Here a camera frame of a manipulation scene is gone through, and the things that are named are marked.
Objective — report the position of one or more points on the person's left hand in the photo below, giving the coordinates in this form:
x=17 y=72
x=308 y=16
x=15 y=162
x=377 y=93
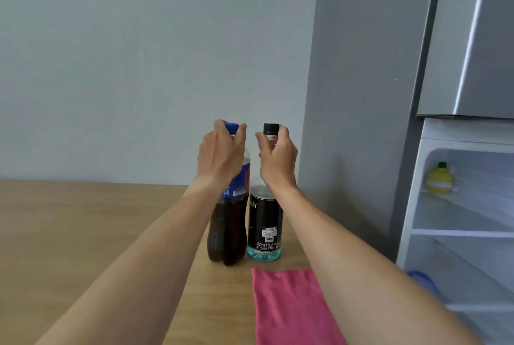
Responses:
x=218 y=158

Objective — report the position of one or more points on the person's right hand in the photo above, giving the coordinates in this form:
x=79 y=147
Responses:
x=279 y=160

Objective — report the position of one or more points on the person's right thumb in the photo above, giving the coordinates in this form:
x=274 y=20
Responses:
x=263 y=144

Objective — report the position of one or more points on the person's left thumb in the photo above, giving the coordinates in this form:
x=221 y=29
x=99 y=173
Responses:
x=240 y=136

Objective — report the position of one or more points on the clear bottle black label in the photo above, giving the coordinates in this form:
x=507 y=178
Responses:
x=264 y=224

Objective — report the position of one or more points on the dark cola bottle blue cap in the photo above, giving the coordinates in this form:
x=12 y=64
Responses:
x=229 y=220

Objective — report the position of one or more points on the person's right forearm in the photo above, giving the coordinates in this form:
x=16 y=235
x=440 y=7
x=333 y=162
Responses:
x=361 y=272

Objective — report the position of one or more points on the person's left forearm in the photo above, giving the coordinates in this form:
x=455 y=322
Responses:
x=132 y=268

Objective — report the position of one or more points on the grey refrigerator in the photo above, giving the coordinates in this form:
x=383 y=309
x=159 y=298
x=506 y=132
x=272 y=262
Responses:
x=401 y=96

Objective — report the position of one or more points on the pink cloth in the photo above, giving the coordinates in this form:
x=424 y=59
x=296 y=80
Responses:
x=289 y=308

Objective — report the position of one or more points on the yellow lemon-shaped bottle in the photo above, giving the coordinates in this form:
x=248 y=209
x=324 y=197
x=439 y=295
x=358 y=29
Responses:
x=439 y=180

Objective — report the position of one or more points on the blue container lid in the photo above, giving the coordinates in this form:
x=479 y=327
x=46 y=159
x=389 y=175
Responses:
x=421 y=281

